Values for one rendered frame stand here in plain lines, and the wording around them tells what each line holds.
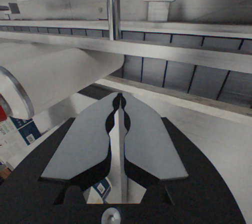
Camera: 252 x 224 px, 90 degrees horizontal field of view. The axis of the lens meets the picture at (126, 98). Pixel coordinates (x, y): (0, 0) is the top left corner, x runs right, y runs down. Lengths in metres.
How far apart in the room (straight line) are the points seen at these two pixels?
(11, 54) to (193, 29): 0.24
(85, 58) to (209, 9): 0.18
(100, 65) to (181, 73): 0.12
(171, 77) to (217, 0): 0.11
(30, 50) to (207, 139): 0.36
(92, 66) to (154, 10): 0.14
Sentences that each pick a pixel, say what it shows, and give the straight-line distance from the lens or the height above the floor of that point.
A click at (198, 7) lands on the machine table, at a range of 0.24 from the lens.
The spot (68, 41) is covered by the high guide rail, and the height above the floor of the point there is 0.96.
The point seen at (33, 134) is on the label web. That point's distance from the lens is 0.67.
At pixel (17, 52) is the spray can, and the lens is 0.25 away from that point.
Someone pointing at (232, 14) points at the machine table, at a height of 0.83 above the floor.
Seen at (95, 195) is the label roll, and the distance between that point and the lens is 0.59.
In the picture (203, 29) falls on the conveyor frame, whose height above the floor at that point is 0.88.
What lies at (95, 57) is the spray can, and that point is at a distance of 0.17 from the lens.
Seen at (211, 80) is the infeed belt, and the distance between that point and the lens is 0.21.
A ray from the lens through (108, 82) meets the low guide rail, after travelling 0.22.
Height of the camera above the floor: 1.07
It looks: 47 degrees down
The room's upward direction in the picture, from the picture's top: 133 degrees counter-clockwise
